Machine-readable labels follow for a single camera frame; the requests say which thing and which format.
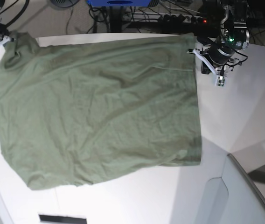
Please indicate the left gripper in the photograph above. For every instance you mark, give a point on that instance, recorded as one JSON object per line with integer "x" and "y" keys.
{"x": 218, "y": 55}

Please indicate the green t-shirt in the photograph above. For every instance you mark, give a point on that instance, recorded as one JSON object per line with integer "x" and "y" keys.
{"x": 90, "y": 113}

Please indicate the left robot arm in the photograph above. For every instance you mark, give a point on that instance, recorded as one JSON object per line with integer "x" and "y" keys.
{"x": 232, "y": 22}

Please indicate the black floor fan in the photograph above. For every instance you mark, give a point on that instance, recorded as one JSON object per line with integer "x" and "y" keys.
{"x": 64, "y": 3}

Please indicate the black power strip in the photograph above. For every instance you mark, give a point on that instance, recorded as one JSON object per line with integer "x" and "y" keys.
{"x": 184, "y": 18}

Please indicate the blue bin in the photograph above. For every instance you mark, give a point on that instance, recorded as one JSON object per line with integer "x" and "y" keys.
{"x": 119, "y": 3}

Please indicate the white label with black bar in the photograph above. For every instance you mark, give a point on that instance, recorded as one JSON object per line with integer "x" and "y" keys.
{"x": 49, "y": 219}

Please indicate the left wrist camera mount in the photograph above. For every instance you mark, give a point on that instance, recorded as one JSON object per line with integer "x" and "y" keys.
{"x": 220, "y": 73}

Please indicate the grey metal table-side rail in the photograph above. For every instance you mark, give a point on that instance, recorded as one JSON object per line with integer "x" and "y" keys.
{"x": 246, "y": 204}

